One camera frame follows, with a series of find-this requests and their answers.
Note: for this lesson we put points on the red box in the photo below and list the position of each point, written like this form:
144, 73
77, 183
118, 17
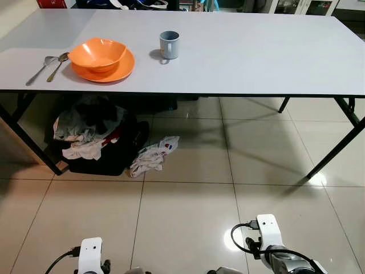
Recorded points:
52, 3

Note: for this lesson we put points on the grey robot left leg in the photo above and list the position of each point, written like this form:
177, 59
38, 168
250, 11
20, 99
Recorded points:
137, 271

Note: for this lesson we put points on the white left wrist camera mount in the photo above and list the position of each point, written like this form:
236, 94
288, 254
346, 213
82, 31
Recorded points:
90, 254

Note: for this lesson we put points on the grey robot right leg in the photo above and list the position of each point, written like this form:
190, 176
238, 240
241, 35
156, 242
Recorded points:
225, 270

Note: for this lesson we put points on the silver metal spoon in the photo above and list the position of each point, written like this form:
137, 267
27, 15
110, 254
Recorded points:
50, 59

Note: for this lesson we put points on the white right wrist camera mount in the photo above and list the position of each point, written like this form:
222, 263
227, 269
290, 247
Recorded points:
268, 231

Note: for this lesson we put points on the pile of crumpled clothes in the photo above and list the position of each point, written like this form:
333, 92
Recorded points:
80, 128

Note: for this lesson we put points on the orange plastic plate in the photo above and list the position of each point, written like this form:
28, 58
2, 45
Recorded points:
123, 68

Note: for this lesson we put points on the white table with black legs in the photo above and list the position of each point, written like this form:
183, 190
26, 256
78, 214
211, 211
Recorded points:
239, 51

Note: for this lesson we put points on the teal plastic object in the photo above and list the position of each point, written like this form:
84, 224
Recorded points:
218, 5

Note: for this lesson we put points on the light wooden side cabinet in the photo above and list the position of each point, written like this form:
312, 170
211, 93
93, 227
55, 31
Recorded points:
11, 142

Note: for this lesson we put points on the grey-blue mug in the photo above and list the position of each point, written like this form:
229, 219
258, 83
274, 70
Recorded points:
171, 45

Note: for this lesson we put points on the grey robot leg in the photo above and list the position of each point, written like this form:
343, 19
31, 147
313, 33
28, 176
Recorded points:
225, 270
137, 271

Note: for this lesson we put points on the white printed cloth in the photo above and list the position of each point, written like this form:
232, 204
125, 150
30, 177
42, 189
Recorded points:
151, 157

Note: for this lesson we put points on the white cabinet with glass doors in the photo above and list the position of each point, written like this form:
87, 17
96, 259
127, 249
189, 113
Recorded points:
302, 7

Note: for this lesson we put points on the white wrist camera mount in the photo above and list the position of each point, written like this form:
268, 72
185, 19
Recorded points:
90, 254
268, 231

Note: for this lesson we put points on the brass-coloured spoon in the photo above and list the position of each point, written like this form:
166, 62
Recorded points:
63, 56

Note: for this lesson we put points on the orange plastic bowl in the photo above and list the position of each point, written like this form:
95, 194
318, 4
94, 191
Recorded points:
100, 54

